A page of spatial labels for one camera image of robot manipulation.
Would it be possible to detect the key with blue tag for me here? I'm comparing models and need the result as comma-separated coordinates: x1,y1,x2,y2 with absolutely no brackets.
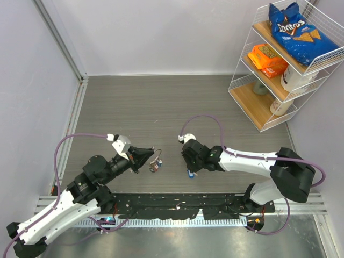
187,169,198,179

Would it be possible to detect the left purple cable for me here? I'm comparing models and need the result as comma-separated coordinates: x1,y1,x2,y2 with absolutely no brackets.
2,133,135,256

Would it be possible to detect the white slotted cable duct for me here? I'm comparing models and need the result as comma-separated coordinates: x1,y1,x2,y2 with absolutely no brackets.
72,214,247,228

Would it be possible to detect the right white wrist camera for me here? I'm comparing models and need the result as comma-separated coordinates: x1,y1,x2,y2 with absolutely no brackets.
178,133,196,144

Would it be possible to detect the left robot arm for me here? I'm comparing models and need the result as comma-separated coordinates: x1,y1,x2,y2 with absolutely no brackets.
6,146,154,257

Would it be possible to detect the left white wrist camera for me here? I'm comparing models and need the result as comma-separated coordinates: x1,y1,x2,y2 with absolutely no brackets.
106,134,131,160

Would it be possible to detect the cream bottle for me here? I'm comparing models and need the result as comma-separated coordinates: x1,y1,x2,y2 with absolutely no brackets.
270,98,293,116

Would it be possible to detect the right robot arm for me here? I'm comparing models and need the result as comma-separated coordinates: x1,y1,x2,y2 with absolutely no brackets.
178,134,316,212

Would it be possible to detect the grey cup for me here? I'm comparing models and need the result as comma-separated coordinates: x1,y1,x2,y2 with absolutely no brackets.
252,80,269,95

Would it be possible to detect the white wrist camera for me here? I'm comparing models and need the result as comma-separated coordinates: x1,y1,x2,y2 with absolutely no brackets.
106,134,131,160
178,133,196,144

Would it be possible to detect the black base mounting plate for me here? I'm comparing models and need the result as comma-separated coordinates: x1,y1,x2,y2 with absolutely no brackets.
96,193,275,220

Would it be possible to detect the large metal keyring with keys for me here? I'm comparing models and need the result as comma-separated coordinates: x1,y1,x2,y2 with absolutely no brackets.
147,149,163,173

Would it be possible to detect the white wire shelf rack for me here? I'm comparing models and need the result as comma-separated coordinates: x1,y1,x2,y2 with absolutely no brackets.
228,1,343,132

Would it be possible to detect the aluminium frame rail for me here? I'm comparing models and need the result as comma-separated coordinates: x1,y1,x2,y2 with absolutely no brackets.
26,1,78,213

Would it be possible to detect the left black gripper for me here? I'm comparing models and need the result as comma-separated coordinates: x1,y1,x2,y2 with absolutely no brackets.
101,145,155,184

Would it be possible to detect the white plastic jug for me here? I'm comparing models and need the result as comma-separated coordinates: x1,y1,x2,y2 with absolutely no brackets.
281,65,319,92

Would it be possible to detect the blue Doritos chip bag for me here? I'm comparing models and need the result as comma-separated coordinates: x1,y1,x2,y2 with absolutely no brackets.
268,2,339,66

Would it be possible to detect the orange snack box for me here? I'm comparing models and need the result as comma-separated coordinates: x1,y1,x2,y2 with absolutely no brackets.
247,44,288,79

